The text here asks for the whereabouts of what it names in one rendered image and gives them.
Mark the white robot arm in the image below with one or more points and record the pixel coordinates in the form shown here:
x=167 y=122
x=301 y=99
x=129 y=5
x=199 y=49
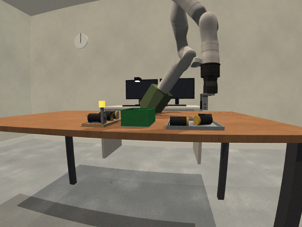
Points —
x=208 y=25

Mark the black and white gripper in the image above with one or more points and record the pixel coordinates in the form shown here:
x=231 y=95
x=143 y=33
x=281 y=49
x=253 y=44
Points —
x=210 y=71

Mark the tan circuit board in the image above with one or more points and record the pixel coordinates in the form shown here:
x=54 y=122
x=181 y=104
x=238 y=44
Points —
x=104 y=122

